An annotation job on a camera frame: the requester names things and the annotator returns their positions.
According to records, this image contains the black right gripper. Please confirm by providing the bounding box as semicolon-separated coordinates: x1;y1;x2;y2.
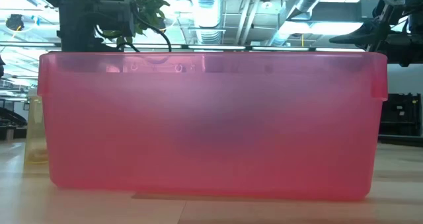
328;0;423;68

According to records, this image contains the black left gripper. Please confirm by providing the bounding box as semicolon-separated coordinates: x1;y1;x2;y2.
58;0;136;53

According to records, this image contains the pink translucent plastic bin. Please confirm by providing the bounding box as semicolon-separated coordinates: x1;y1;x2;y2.
36;51;389;203

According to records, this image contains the green potted plant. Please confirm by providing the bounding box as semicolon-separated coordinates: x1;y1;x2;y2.
101;0;171;47

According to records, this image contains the black cabinet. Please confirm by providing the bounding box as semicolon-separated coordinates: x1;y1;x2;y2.
379;92;423;138

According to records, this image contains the silver ceiling duct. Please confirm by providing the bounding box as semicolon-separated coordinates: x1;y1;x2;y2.
188;0;226;46
266;0;334;47

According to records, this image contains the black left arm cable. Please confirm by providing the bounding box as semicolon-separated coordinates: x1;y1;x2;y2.
115;11;173;53

